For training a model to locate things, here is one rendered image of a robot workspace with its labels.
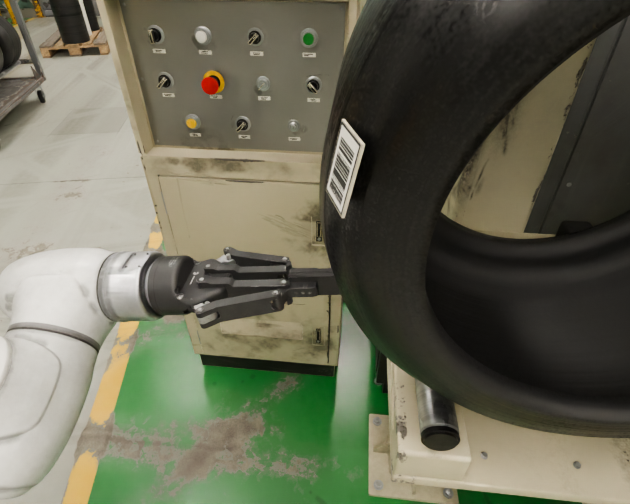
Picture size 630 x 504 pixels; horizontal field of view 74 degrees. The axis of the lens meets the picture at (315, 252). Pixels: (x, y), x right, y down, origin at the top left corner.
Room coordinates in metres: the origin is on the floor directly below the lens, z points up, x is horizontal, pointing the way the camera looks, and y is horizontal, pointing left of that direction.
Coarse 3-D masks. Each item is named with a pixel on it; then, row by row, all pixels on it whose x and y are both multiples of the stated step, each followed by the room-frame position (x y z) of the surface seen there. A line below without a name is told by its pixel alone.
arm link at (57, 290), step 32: (32, 256) 0.42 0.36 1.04; (64, 256) 0.40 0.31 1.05; (96, 256) 0.41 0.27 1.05; (0, 288) 0.38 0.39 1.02; (32, 288) 0.36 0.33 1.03; (64, 288) 0.36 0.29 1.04; (96, 288) 0.37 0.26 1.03; (32, 320) 0.32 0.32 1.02; (64, 320) 0.33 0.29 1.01; (96, 320) 0.35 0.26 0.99
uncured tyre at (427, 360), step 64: (384, 0) 0.33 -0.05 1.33; (448, 0) 0.28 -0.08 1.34; (512, 0) 0.26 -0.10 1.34; (576, 0) 0.25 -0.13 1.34; (384, 64) 0.29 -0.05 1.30; (448, 64) 0.26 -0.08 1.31; (512, 64) 0.25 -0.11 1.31; (384, 128) 0.27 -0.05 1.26; (448, 128) 0.25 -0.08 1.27; (320, 192) 0.33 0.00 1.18; (384, 192) 0.26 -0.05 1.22; (448, 192) 0.25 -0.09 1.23; (384, 256) 0.26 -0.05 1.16; (448, 256) 0.51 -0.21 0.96; (512, 256) 0.51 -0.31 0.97; (576, 256) 0.50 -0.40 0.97; (384, 320) 0.26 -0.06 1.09; (448, 320) 0.40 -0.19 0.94; (512, 320) 0.43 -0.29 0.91; (576, 320) 0.42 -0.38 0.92; (448, 384) 0.25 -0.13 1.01; (512, 384) 0.26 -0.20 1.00; (576, 384) 0.31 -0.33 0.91
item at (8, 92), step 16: (16, 0) 4.25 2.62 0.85; (0, 16) 4.05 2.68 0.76; (16, 16) 4.20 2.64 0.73; (0, 32) 3.87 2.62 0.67; (16, 32) 4.07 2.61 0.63; (0, 48) 3.68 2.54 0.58; (16, 48) 3.95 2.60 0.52; (32, 48) 4.21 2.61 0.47; (0, 64) 3.59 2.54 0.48; (16, 64) 4.07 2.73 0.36; (0, 80) 4.13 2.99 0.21; (16, 80) 4.13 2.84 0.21; (32, 80) 4.13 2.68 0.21; (0, 96) 3.66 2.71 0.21; (16, 96) 3.62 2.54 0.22; (0, 112) 3.24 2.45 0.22
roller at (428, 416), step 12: (420, 384) 0.31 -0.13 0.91; (420, 396) 0.30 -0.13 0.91; (432, 396) 0.29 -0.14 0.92; (420, 408) 0.28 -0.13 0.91; (432, 408) 0.28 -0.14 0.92; (444, 408) 0.27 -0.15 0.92; (420, 420) 0.27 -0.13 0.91; (432, 420) 0.26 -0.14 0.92; (444, 420) 0.26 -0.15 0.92; (456, 420) 0.27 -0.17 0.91; (420, 432) 0.26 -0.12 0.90; (432, 432) 0.25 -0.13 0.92; (444, 432) 0.25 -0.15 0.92; (456, 432) 0.25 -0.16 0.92; (432, 444) 0.25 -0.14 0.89; (444, 444) 0.24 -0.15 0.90; (456, 444) 0.24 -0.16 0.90
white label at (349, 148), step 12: (348, 132) 0.28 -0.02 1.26; (336, 144) 0.30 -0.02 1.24; (348, 144) 0.28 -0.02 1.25; (360, 144) 0.26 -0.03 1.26; (336, 156) 0.29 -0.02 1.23; (348, 156) 0.27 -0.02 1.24; (360, 156) 0.26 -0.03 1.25; (336, 168) 0.29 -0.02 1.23; (348, 168) 0.27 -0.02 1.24; (336, 180) 0.28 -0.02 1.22; (348, 180) 0.26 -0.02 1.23; (336, 192) 0.28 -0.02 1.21; (348, 192) 0.26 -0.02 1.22; (336, 204) 0.27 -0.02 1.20
